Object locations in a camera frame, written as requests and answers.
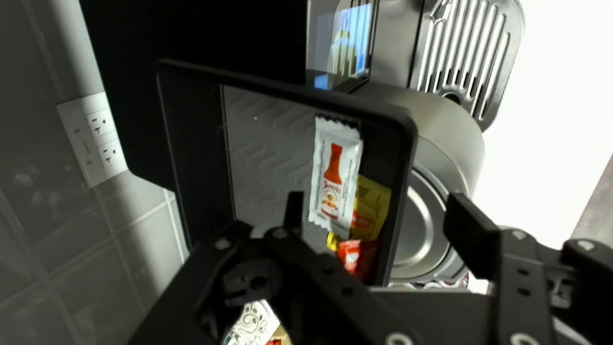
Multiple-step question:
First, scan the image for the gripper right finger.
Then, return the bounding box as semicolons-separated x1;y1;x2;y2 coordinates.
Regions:
443;193;613;345

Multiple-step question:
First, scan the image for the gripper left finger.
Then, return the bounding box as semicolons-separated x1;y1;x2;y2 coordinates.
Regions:
128;191;418;345

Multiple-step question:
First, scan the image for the silver coffee maker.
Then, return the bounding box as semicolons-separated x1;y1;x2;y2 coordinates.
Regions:
306;0;525;289

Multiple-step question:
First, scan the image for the black tray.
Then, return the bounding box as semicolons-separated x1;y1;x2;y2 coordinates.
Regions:
156;59;420;288

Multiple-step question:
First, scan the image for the red sachet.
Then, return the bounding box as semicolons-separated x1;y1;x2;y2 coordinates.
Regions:
337;239;382;284

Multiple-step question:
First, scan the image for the white patterned packet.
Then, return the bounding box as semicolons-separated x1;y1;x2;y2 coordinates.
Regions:
221;300;282;345

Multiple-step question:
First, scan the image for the white hot sauce sachet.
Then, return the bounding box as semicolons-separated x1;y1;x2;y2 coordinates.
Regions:
308;114;364;240

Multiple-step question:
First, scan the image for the metal drip grate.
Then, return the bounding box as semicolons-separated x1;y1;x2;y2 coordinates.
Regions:
409;0;525;133

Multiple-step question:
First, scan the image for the black appliance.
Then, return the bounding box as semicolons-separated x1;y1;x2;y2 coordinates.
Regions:
79;0;308;193

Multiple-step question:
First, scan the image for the white wall socket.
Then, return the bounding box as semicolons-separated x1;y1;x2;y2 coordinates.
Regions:
56;91;129;189

